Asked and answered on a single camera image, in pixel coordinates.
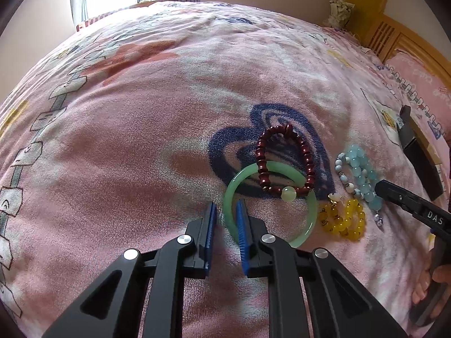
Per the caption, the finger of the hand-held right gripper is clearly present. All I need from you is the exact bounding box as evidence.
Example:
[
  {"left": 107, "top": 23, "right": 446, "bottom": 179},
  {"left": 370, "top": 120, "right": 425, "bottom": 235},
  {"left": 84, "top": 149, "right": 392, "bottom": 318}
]
[{"left": 374, "top": 179, "right": 451, "bottom": 243}]

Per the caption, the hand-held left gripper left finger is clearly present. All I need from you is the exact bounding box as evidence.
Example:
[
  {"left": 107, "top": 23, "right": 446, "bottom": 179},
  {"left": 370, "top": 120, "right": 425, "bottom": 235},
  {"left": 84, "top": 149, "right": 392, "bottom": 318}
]
[{"left": 40, "top": 201, "right": 218, "bottom": 338}]

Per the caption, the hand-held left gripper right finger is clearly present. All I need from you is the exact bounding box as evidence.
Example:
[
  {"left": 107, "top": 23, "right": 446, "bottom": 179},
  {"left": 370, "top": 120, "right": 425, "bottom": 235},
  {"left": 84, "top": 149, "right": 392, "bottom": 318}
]
[{"left": 236, "top": 199, "right": 409, "bottom": 338}]

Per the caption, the green jade bangle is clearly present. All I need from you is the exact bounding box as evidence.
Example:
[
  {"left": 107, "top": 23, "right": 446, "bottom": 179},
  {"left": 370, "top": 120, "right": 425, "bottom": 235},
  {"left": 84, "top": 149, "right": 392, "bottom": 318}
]
[{"left": 222, "top": 161, "right": 318, "bottom": 249}]

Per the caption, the person's right hand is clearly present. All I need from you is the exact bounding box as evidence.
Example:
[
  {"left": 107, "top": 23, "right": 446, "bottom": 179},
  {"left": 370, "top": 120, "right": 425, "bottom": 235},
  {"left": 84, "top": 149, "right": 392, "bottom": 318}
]
[{"left": 412, "top": 263, "right": 451, "bottom": 305}]

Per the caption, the black box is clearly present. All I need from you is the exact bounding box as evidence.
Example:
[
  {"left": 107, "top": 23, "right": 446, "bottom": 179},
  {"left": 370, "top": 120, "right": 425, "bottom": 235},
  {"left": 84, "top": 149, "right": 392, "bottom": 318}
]
[{"left": 397, "top": 105, "right": 445, "bottom": 202}]

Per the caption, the pink printed blanket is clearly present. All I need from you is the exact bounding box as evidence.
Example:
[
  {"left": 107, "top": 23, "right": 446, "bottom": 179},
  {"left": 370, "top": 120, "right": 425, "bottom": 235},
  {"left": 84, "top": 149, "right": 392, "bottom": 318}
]
[{"left": 0, "top": 0, "right": 451, "bottom": 338}]

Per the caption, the pink pillow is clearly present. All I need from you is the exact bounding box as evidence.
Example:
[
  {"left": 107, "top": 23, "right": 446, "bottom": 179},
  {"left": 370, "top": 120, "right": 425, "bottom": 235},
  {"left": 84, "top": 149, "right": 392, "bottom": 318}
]
[{"left": 384, "top": 50, "right": 451, "bottom": 139}]

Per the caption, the wooden headboard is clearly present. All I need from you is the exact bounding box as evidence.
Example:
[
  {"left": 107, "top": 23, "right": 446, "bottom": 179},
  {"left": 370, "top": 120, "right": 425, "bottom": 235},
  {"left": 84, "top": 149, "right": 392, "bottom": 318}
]
[{"left": 366, "top": 13, "right": 451, "bottom": 67}]

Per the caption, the light blue bead bracelet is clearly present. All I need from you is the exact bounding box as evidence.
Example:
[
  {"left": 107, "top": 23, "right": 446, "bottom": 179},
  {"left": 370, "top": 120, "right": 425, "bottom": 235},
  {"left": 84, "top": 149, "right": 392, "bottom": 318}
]
[{"left": 347, "top": 144, "right": 385, "bottom": 226}]

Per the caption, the dark red bead bracelet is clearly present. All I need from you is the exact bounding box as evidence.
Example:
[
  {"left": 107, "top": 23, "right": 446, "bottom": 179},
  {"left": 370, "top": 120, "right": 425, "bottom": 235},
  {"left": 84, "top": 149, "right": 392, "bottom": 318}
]
[{"left": 256, "top": 123, "right": 317, "bottom": 203}]

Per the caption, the yellow bead bracelet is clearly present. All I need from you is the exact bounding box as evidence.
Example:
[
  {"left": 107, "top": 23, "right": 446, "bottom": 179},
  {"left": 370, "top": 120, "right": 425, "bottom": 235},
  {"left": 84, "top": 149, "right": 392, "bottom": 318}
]
[{"left": 318, "top": 194, "right": 367, "bottom": 242}]

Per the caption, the white and blue bead bracelet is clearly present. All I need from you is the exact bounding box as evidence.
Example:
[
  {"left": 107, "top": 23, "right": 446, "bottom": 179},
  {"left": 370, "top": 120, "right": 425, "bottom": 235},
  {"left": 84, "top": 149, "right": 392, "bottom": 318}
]
[{"left": 335, "top": 152, "right": 364, "bottom": 198}]

